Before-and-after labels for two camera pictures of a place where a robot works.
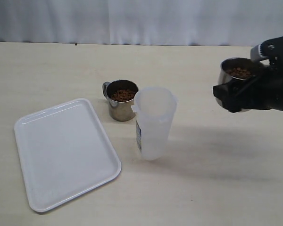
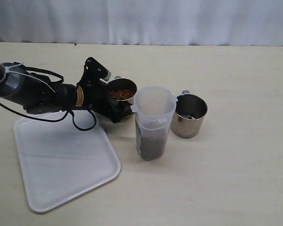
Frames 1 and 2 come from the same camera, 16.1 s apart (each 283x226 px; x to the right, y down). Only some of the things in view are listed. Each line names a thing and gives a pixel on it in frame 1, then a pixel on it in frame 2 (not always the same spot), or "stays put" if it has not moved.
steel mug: [120, 94] stays put
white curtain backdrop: [228, 23] stays put
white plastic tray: [64, 151] stays put
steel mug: [241, 68] to [189, 112]
